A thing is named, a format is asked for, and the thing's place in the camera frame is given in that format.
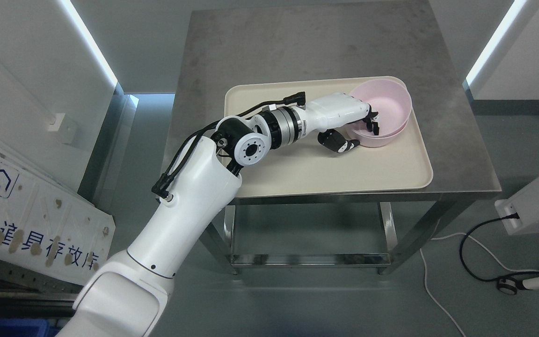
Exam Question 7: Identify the blue crate bottom left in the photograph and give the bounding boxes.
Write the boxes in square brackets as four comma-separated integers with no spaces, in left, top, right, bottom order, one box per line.
[0,318,61,337]

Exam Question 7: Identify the beige plastic tray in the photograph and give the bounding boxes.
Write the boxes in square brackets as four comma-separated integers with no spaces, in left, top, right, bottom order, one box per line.
[224,77,434,200]

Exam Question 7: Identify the white wall socket box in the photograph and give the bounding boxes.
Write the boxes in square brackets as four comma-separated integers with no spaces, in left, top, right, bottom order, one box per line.
[47,113,79,145]

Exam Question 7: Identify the stainless steel table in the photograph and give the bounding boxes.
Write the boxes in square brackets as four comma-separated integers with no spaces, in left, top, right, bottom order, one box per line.
[162,0,502,275]

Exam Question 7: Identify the pink bowl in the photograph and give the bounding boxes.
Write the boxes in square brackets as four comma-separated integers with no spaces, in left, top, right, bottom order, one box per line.
[344,121,408,148]
[349,76,412,137]

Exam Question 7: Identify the white cable on floor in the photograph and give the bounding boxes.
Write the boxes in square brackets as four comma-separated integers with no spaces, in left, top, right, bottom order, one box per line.
[419,233,539,337]

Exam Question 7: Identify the black power cable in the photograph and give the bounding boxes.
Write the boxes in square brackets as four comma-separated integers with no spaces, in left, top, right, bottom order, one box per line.
[459,213,539,283]

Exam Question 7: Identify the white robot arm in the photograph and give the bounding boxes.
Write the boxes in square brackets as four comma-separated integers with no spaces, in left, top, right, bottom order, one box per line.
[58,92,306,337]

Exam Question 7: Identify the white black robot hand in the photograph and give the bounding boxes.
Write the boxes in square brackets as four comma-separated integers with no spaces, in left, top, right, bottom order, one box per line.
[301,93,376,154]

